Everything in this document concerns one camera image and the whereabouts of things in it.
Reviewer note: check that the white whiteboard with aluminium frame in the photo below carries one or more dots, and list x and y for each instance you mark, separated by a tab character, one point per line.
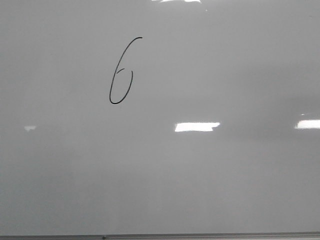
159	117

